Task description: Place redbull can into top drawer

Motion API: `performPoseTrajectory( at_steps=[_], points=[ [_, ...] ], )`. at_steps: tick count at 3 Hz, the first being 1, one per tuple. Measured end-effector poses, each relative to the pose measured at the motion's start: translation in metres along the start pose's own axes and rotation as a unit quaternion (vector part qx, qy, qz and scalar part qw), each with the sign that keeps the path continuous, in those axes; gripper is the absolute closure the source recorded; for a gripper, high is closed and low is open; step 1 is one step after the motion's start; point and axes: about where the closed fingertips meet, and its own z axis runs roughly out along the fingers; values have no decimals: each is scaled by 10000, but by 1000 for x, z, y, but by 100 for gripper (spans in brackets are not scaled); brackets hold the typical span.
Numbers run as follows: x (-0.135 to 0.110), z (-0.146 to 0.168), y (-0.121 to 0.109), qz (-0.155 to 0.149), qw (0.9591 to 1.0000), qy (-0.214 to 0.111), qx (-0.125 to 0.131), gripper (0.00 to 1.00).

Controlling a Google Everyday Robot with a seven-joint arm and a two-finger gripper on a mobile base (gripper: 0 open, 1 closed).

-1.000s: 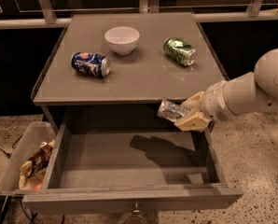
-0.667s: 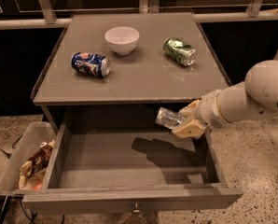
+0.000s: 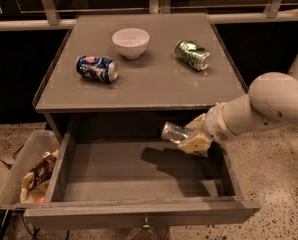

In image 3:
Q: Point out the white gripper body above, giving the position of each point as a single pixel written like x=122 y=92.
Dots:
x=215 y=124

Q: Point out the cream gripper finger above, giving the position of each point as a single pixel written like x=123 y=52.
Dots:
x=196 y=124
x=197 y=144

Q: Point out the silver redbull can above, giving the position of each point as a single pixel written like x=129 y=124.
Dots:
x=175 y=133

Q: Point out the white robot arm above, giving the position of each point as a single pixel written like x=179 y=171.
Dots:
x=271 y=101

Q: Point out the green soda can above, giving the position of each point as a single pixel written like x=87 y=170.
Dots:
x=193 y=55

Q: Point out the grey cabinet with tray top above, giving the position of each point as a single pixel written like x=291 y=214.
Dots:
x=156 y=81

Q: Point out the open grey top drawer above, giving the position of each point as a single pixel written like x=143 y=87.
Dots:
x=134 y=182

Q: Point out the blue pepsi can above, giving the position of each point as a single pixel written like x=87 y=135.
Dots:
x=97 y=68

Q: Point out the white ceramic bowl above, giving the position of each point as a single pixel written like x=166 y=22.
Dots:
x=131 y=42

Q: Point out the metal window railing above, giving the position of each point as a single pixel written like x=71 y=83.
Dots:
x=17 y=15

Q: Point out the clear plastic bin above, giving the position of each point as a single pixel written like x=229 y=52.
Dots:
x=39 y=142

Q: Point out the brown snack bag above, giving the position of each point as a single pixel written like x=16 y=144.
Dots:
x=34 y=184

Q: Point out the metal drawer handle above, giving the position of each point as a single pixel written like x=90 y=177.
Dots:
x=145 y=233

